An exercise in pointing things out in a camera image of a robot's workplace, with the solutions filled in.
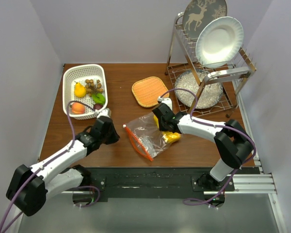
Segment grey speckled plate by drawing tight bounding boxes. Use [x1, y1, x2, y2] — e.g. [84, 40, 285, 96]
[174, 69, 224, 109]

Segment white scalloped plate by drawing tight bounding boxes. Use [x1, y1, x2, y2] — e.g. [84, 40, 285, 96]
[195, 17, 244, 68]

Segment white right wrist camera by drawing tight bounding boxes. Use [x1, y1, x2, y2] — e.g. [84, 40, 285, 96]
[158, 97, 173, 110]

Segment metal dish rack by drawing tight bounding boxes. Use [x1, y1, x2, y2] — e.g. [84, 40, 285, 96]
[165, 12, 257, 118]

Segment brown fake longan bunch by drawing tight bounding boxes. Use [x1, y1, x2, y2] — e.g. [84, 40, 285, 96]
[85, 79, 104, 97]

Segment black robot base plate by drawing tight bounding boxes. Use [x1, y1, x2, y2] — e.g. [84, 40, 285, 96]
[63, 167, 236, 204]

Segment dark purple fake fruit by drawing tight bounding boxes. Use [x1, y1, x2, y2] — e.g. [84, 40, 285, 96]
[93, 103, 103, 110]

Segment orange fake peach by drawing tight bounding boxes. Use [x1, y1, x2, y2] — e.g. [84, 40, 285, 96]
[70, 102, 85, 115]

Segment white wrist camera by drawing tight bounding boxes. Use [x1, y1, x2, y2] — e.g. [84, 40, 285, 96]
[158, 97, 173, 110]
[94, 108, 111, 118]

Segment white plastic basket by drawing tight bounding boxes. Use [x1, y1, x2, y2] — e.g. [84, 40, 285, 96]
[62, 64, 108, 120]

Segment yellow fake pear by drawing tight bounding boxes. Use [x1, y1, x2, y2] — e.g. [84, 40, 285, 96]
[74, 82, 87, 98]

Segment woven bamboo tray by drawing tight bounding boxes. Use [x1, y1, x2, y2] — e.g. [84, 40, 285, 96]
[131, 76, 168, 108]

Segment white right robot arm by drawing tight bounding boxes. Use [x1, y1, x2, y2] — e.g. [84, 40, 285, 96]
[152, 102, 255, 191]

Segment clear zip top bag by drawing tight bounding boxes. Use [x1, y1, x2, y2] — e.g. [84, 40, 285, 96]
[123, 113, 172, 161]

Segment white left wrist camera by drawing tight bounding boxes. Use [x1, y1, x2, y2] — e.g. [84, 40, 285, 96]
[94, 108, 111, 118]

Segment grey deer plate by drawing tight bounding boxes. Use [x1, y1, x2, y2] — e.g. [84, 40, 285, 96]
[182, 0, 227, 42]

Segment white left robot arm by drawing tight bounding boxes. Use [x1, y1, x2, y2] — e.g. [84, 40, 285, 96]
[6, 116, 120, 216]

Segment green fake pepper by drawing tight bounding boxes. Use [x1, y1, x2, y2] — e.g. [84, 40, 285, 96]
[92, 93, 106, 105]

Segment yellow fake bell pepper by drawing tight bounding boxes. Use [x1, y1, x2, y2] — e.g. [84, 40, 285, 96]
[153, 115, 181, 144]

